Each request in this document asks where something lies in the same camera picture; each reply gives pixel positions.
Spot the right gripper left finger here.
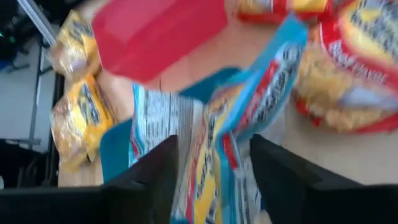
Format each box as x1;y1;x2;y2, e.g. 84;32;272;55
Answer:
102;135;180;224

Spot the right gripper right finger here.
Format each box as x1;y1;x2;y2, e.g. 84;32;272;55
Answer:
250;134;324;224

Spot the blue plastic bin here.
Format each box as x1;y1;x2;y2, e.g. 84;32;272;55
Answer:
99;66;244;184

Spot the red Maruchan ramen pack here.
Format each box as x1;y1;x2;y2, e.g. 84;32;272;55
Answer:
235;0;332;25
292;0;398;135

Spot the yellow Maruchan ramen pack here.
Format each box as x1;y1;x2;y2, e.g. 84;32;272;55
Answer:
46;8;103;78
49;75;115;174

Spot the grey horizontal bar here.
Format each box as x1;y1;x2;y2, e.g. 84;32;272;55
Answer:
5;138;42;146

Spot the red plastic bin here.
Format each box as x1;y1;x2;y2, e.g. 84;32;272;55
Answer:
91;0;229;84

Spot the black aluminium table frame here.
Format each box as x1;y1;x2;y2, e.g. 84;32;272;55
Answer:
45;73;67;187

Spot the grey metal post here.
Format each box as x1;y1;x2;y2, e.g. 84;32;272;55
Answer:
28;46;44;142

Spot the silver table edge rail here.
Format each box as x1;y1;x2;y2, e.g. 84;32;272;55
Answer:
16;0;58;47

